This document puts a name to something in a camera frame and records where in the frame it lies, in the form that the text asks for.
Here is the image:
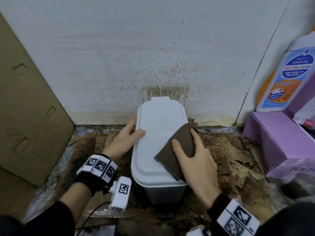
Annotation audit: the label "person's left hand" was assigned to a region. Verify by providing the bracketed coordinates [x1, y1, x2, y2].
[101, 116, 146, 162]

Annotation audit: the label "person's right hand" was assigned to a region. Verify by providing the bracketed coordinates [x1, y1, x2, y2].
[171, 128, 222, 210]

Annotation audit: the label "brown cleaning cloth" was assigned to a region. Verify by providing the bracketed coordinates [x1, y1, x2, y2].
[154, 123, 197, 182]

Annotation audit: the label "white pedal trash bin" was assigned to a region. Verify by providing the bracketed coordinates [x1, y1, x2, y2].
[131, 96, 189, 219]

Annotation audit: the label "person's right forearm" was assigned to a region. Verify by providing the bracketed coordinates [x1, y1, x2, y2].
[256, 201, 315, 236]

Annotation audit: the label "person's left forearm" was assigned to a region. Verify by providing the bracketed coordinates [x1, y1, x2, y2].
[0, 182, 93, 236]

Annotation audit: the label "stained brown cardboard floor sheet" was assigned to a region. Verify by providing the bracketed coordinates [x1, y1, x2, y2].
[49, 118, 286, 236]

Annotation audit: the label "black left wristband white markers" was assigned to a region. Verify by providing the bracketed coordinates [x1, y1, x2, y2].
[73, 153, 118, 196]

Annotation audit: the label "black wristband white markers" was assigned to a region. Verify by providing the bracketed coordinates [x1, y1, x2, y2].
[206, 193, 261, 236]
[73, 153, 118, 196]

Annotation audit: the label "black right wristband white markers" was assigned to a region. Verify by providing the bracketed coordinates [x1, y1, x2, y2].
[206, 193, 261, 236]

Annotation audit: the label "purple display box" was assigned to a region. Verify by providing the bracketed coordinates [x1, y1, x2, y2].
[243, 69, 315, 181]

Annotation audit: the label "tan cardboard panel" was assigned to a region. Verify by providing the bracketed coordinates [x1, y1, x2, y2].
[0, 12, 75, 220]

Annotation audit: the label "small pink bottle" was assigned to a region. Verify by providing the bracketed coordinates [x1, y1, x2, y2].
[294, 117, 315, 128]

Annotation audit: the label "white bottle blue orange label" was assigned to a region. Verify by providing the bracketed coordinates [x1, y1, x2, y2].
[256, 31, 315, 113]

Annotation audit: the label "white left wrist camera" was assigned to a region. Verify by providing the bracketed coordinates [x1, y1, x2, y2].
[109, 176, 132, 211]

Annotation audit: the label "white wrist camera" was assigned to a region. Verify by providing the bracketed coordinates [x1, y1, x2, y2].
[109, 176, 132, 211]
[186, 225, 212, 236]

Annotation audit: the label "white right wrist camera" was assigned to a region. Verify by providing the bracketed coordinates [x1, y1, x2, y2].
[186, 225, 212, 236]

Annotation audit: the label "black left camera cable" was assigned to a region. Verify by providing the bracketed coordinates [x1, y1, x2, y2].
[76, 201, 111, 236]

